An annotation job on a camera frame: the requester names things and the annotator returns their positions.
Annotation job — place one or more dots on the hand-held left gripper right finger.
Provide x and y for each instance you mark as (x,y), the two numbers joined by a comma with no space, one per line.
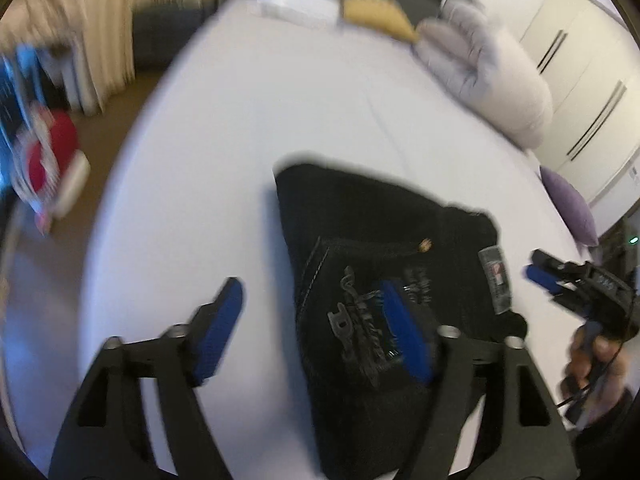
(405,330)

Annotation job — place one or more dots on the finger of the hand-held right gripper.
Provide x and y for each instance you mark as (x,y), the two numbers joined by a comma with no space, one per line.
(545,280)
(555,259)

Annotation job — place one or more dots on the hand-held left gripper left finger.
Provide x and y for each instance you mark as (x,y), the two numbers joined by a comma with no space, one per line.
(220,330)

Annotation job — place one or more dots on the black denim pants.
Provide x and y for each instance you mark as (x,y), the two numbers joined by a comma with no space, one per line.
(350,220)

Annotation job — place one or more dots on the person's right forearm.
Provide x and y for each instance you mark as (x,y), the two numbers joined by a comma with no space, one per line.
(615,450)

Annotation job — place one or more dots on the person's right hand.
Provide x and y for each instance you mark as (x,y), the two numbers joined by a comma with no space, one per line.
(595,375)

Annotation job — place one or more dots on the purple pillow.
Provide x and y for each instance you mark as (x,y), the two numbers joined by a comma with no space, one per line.
(570,205)

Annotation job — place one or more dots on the white pillow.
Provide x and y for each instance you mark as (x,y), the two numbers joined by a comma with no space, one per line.
(520,95)

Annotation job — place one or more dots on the white wardrobe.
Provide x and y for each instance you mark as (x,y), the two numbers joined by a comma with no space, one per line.
(590,60)

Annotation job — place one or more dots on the grey pillow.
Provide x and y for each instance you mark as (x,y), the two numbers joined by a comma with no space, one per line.
(450,50)

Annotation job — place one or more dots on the red and white bundle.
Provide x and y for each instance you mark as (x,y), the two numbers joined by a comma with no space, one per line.
(50,155)

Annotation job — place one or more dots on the yellow pillow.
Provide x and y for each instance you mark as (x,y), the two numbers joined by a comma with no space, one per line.
(375,10)

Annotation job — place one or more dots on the blue object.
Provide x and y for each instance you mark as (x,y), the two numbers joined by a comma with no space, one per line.
(20,90)

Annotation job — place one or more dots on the beige curtain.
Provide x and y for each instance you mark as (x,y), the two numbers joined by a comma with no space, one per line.
(100,35)

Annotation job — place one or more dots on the white folded cloth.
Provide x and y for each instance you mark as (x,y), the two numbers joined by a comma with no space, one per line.
(295,2)

